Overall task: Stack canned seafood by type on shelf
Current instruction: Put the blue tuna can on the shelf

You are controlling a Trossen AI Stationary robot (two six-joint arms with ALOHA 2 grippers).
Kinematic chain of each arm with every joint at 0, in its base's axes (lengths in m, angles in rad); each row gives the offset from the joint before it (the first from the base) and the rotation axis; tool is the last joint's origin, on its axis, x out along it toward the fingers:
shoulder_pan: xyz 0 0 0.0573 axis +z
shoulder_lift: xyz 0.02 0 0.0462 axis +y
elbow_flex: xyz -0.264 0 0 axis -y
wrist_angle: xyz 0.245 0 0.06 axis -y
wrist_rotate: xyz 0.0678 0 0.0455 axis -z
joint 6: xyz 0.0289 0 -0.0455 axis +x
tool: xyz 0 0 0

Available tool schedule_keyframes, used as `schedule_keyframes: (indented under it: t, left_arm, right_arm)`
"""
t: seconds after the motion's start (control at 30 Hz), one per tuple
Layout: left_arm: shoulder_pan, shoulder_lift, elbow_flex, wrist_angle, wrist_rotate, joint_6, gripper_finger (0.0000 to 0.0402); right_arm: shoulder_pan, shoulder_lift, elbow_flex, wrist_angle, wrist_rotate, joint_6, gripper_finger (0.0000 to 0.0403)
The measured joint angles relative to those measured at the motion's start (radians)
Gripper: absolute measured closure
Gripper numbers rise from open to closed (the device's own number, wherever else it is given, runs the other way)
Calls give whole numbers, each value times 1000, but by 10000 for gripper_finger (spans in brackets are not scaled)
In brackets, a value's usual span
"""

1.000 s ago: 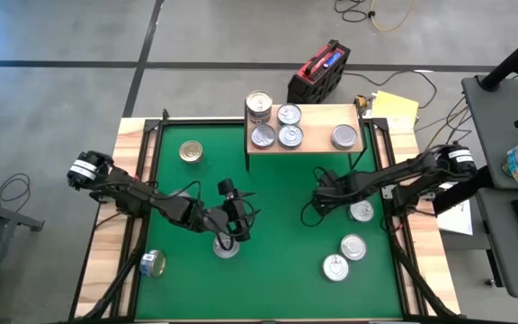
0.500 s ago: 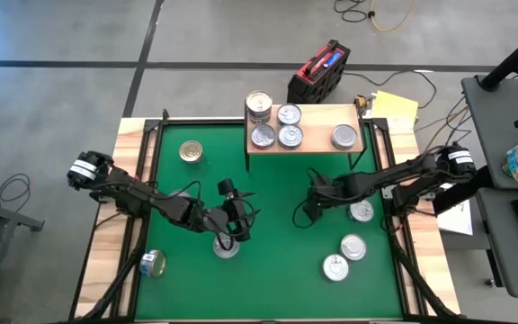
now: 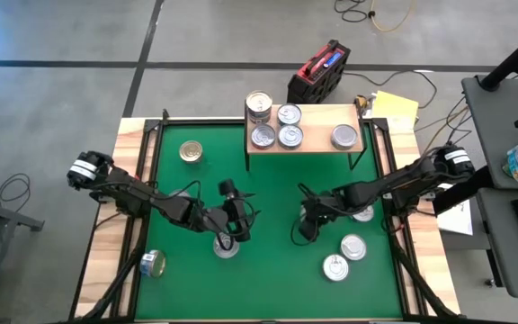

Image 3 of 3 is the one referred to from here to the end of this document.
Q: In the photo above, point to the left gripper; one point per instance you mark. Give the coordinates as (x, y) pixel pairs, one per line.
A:
(223, 220)

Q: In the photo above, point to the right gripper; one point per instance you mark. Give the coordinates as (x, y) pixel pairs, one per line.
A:
(326, 204)

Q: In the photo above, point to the silver lid blue label can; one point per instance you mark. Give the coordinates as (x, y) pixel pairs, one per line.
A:
(302, 212)
(367, 216)

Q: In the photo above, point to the teal label barcode can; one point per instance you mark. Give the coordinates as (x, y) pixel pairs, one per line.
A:
(225, 253)

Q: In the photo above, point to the silver lid green label can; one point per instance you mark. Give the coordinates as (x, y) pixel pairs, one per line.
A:
(290, 136)
(344, 136)
(353, 246)

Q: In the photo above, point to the silver lid pink label can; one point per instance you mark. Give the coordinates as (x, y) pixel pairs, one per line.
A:
(335, 267)

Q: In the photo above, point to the silver lid red label can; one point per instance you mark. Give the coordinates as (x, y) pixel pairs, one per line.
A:
(263, 136)

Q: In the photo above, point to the gold lid blue label can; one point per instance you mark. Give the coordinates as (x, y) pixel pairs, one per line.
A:
(259, 102)
(191, 151)
(259, 120)

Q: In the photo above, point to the blue teal label can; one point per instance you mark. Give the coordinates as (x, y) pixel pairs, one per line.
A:
(289, 114)

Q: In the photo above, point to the gold lid pink label can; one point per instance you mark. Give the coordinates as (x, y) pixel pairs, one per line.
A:
(151, 265)

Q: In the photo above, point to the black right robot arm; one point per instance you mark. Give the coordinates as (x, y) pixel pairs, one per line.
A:
(403, 180)

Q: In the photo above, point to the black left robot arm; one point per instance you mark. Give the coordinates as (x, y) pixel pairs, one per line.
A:
(119, 189)

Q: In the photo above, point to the green table mat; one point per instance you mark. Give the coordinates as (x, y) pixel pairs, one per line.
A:
(263, 279)

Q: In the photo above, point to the yellow black connector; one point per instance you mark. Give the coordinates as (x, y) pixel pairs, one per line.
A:
(360, 101)

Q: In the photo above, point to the yellow paper folder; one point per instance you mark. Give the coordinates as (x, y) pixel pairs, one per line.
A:
(394, 108)

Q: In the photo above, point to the red black toolbox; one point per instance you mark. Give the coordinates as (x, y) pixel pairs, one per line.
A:
(317, 74)

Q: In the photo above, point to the white paper sheet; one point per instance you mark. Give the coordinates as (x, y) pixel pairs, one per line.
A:
(459, 220)

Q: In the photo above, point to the thick black pole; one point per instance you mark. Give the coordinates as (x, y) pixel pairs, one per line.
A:
(511, 58)
(466, 194)

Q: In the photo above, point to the grey desk top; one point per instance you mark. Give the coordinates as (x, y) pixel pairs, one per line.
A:
(488, 126)
(502, 252)

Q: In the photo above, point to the grey metal stand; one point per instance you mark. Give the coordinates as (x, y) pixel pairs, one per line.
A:
(2, 215)

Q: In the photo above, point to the wooden shelf black metal frame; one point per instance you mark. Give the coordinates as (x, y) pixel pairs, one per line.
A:
(317, 135)

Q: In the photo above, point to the black aluminium table frame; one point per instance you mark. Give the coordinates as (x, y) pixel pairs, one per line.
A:
(205, 121)

